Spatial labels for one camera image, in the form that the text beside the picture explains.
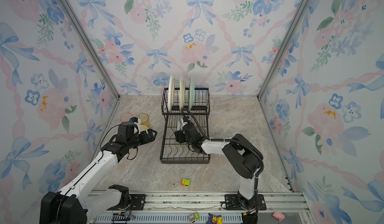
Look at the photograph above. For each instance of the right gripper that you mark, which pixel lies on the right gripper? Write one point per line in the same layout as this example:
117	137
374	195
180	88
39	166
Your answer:
179	136

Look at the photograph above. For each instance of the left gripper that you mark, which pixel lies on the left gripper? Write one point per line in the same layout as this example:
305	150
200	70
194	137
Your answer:
151	137

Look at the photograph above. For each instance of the yellow transparent cup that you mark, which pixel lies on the yellow transparent cup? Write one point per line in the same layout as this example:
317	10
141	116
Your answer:
144	119

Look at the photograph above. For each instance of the pink transparent cup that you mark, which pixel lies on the pink transparent cup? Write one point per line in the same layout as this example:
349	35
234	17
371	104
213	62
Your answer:
126	117

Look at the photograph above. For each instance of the blue floral bowl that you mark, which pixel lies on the blue floral bowl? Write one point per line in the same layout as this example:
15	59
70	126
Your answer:
180	125

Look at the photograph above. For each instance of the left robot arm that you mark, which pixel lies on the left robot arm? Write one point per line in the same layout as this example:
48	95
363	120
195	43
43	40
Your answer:
70	205

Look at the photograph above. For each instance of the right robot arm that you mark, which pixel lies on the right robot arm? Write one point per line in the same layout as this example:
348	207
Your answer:
245	159

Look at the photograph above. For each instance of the small colourful toy cube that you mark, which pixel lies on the small colourful toy cube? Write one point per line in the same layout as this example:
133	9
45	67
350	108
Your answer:
185	182

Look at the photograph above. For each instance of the cream plate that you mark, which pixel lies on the cream plate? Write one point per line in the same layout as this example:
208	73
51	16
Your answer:
182	93

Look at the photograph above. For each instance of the white plate with blue rim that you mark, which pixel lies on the white plate with blue rim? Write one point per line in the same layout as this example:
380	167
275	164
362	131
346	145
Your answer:
171	92

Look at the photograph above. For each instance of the green plate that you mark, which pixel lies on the green plate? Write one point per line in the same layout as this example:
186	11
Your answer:
191	93

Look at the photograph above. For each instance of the green white small box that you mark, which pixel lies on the green white small box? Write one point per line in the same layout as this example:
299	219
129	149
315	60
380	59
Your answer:
193	218

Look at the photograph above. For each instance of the purple yellow toy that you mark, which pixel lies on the purple yellow toy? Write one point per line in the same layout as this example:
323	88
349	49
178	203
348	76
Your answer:
213	219

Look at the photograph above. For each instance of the pink toy pig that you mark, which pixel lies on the pink toy pig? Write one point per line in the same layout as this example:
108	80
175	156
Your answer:
279	216

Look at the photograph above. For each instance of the black wire dish rack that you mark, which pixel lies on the black wire dish rack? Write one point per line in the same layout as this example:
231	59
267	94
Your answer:
181	153

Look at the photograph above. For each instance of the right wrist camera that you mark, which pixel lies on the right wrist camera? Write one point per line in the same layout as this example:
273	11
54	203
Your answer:
184	121

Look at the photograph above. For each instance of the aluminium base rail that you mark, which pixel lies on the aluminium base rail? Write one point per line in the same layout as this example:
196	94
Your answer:
174	208

